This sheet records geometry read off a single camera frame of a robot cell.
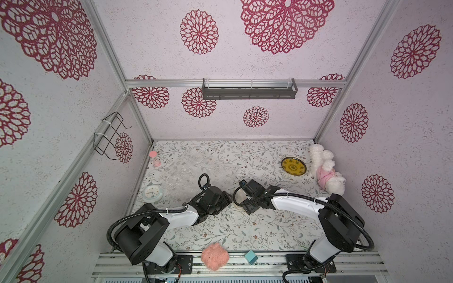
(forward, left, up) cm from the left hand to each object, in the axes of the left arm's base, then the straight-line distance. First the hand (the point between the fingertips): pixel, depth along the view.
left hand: (230, 200), depth 89 cm
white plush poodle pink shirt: (+16, -49, +8) cm, 52 cm away
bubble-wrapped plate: (+24, -39, -4) cm, 46 cm away
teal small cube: (-25, -9, -1) cm, 27 cm away
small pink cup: (+25, +44, -2) cm, 51 cm away
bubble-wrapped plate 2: (+1, -5, +2) cm, 6 cm away
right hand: (+1, -10, 0) cm, 10 cm away
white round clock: (+4, +40, -1) cm, 41 cm away
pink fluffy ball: (-25, +6, +3) cm, 26 cm away
